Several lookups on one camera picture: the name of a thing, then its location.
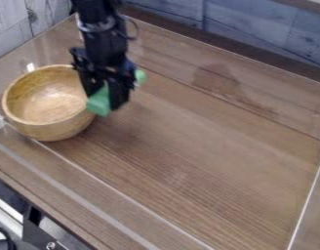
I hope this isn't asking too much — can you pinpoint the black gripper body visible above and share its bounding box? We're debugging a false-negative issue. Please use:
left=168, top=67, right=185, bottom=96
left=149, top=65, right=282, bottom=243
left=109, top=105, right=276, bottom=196
left=69, top=28, right=136, bottom=88

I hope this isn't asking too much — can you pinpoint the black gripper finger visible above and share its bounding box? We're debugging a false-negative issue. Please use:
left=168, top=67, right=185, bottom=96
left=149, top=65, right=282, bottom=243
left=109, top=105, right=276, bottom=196
left=79, top=68, right=104, bottom=96
left=108, top=78, right=132, bottom=110

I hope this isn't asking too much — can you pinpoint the green rectangular block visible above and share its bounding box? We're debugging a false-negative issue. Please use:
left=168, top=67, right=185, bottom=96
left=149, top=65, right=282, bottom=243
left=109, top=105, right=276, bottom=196
left=85, top=69, right=147, bottom=116

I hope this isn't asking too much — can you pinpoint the wooden bowl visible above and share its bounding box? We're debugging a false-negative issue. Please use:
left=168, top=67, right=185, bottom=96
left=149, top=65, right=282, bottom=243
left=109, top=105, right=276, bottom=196
left=1, top=64, right=96, bottom=142

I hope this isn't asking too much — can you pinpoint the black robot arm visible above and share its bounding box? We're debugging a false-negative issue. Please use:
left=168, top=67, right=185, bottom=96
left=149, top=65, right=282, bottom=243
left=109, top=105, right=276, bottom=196
left=71, top=0, right=137, bottom=116

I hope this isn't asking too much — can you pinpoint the clear acrylic front wall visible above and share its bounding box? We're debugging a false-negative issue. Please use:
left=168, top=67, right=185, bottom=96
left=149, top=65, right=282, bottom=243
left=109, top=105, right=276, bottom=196
left=0, top=121, right=215, bottom=250

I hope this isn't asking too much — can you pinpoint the black metal table frame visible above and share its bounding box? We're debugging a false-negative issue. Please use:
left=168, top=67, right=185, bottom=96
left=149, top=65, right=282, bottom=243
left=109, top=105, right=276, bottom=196
left=23, top=206, right=71, bottom=250

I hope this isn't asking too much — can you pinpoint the black cable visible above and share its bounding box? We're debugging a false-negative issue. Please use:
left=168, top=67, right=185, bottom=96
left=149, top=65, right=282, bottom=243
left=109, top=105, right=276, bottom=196
left=0, top=226, right=20, bottom=250

